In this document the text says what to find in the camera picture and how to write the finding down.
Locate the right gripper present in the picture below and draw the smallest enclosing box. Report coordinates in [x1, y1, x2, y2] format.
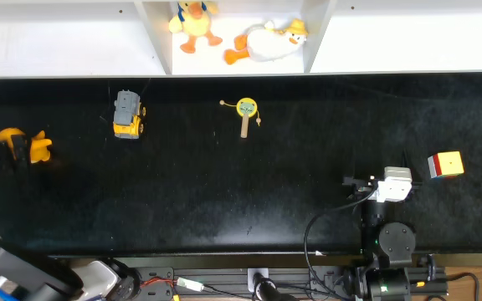
[342, 175, 379, 200]

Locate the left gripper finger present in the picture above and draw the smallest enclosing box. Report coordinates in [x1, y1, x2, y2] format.
[13, 134, 32, 168]

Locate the yellow rubber duck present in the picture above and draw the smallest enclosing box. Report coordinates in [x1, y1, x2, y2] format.
[0, 127, 54, 165]

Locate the many-coloured puzzle cube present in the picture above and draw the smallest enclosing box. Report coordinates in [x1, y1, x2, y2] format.
[427, 150, 465, 180]

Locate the grey and yellow toy truck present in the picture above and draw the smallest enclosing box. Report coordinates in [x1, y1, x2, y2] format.
[112, 89, 148, 140]

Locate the yellow rattle drum toy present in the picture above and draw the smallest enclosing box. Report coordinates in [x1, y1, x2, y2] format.
[218, 97, 263, 140]

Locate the white shelf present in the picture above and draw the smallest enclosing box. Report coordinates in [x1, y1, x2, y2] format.
[0, 0, 482, 79]

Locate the white plush duck yellow hat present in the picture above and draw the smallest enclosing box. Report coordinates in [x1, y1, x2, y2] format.
[223, 18, 310, 66]

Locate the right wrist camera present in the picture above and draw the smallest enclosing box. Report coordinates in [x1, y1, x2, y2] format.
[375, 166, 414, 204]

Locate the mounting rail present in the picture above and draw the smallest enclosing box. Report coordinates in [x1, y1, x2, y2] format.
[131, 265, 480, 301]

